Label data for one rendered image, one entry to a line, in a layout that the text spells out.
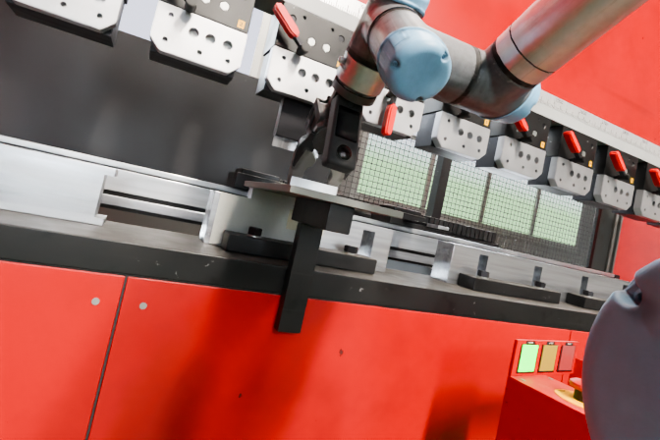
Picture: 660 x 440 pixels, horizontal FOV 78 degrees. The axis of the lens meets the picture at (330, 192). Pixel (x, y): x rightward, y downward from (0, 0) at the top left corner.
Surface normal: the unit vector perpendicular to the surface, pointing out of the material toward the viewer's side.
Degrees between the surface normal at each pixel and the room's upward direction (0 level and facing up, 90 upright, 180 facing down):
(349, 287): 90
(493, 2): 90
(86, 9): 90
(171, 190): 90
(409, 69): 131
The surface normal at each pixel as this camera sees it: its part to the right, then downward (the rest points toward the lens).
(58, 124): 0.42, 0.04
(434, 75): 0.13, 0.66
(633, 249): -0.88, -0.22
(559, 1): -0.87, 0.11
